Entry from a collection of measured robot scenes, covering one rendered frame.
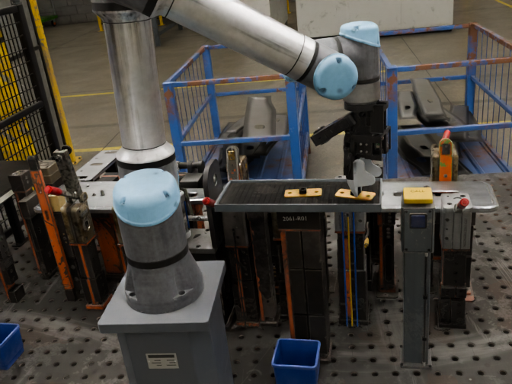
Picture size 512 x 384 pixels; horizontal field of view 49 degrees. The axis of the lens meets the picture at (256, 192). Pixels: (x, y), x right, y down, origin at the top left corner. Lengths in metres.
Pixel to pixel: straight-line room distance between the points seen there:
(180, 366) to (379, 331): 0.67
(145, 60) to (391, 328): 0.98
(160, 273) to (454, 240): 0.77
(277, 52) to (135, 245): 0.41
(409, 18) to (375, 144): 8.38
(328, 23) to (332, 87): 8.46
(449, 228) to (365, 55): 0.54
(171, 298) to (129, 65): 0.43
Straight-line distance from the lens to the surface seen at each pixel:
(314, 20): 9.41
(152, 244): 1.01
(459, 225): 1.47
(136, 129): 1.09
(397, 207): 1.57
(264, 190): 1.33
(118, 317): 1.09
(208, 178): 1.42
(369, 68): 1.14
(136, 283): 1.07
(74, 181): 1.71
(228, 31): 0.94
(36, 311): 1.96
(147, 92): 1.08
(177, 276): 1.06
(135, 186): 1.02
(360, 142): 1.18
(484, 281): 1.84
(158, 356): 1.11
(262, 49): 0.95
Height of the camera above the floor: 1.71
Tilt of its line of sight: 24 degrees down
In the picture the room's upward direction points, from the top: 7 degrees counter-clockwise
